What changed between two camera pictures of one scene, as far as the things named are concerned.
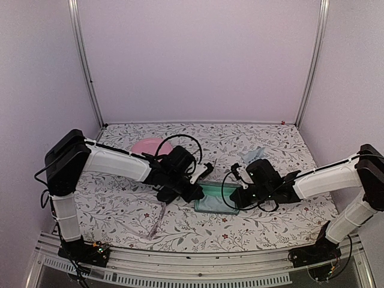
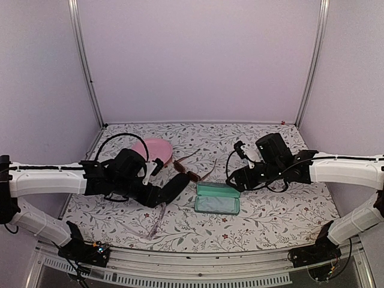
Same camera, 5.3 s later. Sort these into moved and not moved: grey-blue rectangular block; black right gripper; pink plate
Moved: black right gripper
Not moved: pink plate; grey-blue rectangular block
